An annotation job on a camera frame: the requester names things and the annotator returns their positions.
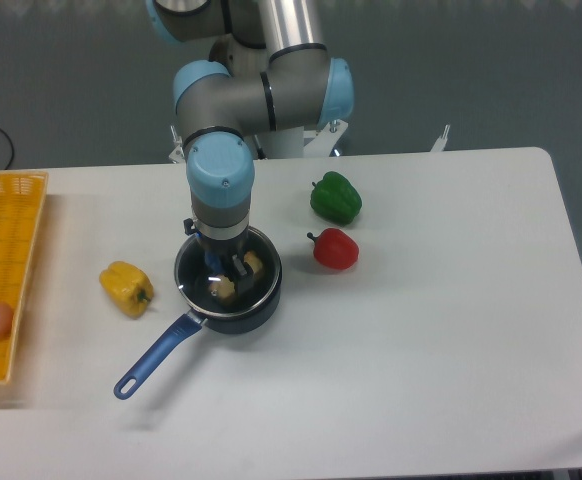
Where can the dark pot blue handle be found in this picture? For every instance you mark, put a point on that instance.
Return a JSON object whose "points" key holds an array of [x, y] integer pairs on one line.
{"points": [[188, 324]]}

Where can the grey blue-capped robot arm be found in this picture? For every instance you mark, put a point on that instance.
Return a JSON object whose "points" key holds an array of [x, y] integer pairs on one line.
{"points": [[217, 107]]}

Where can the red bell pepper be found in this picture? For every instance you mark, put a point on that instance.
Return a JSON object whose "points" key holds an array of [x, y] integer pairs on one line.
{"points": [[334, 249]]}

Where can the yellow bell pepper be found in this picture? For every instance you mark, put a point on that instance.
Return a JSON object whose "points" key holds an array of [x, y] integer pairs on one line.
{"points": [[128, 287]]}

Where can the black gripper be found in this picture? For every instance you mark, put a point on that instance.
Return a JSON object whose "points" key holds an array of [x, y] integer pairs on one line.
{"points": [[224, 250]]}

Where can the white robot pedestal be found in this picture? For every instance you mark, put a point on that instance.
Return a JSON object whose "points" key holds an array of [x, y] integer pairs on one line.
{"points": [[297, 143]]}

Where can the green bell pepper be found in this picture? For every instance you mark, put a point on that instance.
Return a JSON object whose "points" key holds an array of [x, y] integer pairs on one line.
{"points": [[335, 199]]}

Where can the glass pot lid blue knob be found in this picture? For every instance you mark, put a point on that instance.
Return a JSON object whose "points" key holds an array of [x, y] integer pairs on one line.
{"points": [[192, 273]]}

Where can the toasted bread slice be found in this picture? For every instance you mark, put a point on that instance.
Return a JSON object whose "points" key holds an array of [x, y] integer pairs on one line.
{"points": [[224, 290]]}

